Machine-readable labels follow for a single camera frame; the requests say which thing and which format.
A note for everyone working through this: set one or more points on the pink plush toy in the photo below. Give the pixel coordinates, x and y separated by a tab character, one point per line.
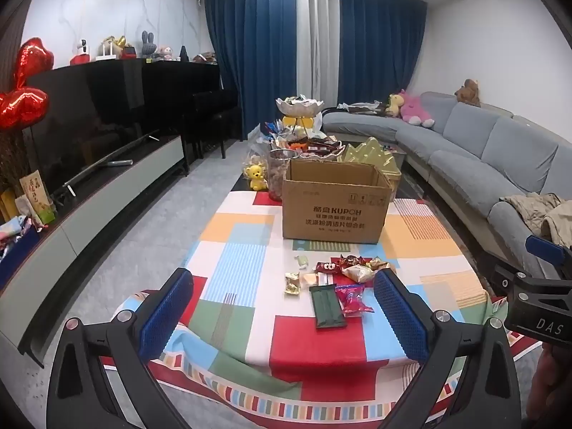
413	107

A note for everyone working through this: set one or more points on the grey corner sofa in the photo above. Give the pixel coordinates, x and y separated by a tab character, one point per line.
482	156

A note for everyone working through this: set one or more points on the black upright piano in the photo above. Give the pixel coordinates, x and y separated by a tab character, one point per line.
187	89

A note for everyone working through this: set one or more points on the person's right forearm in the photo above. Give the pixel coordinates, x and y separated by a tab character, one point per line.
554	388

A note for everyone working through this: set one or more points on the brown teddy bear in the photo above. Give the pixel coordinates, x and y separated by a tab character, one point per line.
468	93

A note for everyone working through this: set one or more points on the large white petal bowl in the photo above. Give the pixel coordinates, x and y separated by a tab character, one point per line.
308	154

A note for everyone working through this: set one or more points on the yellow bear figurine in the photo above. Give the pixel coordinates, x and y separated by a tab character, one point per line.
255	178

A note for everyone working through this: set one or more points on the bag of pistachios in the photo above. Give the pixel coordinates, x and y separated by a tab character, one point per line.
254	156

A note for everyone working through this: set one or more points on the white sheer curtain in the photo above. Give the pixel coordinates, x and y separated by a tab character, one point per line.
318	44

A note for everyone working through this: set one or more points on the blue storage box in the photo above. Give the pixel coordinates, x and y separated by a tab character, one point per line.
18	250

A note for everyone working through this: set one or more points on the brown cardboard box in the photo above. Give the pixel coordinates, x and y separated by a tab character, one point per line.
335	205

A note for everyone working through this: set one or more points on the red heart snack packet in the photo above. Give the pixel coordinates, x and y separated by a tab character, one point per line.
328	267

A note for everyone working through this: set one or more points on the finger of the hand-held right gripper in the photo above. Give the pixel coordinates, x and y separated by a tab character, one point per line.
545	250
505	278

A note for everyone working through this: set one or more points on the printed gift bag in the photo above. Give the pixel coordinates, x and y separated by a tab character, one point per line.
38	196

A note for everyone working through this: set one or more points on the pink doll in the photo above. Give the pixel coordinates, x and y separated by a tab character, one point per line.
166	53

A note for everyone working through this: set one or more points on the colourful checked tablecloth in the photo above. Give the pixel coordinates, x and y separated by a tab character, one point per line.
250	250

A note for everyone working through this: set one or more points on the green candy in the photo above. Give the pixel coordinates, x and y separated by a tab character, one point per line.
302	261

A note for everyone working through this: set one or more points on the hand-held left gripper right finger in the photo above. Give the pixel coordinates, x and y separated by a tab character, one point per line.
400	317

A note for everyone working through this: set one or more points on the gold snack packet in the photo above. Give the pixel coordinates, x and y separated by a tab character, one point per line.
292	283

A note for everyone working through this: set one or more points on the gold ornament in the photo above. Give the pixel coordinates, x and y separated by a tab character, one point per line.
115	44

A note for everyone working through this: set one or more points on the blue curtain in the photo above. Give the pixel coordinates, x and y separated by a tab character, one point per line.
250	53
380	44

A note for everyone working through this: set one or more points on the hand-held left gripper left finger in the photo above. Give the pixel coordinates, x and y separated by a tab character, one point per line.
165	315

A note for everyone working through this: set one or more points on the red box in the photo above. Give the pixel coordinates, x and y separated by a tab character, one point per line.
128	52

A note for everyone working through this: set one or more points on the pink snack packet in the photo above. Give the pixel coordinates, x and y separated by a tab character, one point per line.
353	300

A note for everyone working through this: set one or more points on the gold mountain shaped tin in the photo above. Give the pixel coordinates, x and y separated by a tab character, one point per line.
368	156

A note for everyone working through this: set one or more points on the white yellow cake packet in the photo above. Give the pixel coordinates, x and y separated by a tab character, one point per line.
318	279

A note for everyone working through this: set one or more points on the black metronome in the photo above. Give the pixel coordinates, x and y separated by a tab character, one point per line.
184	54

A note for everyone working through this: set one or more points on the beige jacket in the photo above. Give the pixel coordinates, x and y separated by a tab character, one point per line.
536	210

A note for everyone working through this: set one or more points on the grey rabbit plush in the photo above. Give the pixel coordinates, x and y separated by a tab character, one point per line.
148	44

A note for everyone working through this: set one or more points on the dark green snack packet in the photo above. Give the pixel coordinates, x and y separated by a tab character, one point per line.
328	306

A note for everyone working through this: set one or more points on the pile of snack packets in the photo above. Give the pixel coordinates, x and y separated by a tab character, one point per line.
308	144

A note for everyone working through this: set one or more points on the white snack packet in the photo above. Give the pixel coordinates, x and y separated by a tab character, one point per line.
357	273

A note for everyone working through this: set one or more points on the grey remote control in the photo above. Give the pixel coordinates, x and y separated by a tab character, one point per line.
118	162

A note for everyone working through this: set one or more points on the small yellow green packet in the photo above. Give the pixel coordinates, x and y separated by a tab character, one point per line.
378	263

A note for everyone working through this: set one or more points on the small white petal bowl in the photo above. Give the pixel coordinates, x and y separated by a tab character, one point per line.
298	106

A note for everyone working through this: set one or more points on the grey television cabinet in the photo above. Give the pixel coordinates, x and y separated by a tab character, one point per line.
102	205

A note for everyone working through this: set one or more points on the red foil balloon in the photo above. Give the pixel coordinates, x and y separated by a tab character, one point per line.
33	60
22	107

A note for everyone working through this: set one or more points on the yellow plush toy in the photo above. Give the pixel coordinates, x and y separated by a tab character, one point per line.
394	105

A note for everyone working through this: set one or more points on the clear jar of snacks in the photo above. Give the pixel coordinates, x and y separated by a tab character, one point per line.
279	174

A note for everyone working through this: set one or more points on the brown foil chocolate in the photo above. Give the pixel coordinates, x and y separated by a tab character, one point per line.
353	260

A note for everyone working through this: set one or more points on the black flat television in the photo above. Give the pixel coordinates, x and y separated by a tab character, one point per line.
85	116

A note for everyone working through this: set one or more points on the white and red figurine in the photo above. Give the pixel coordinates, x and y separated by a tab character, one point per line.
81	53

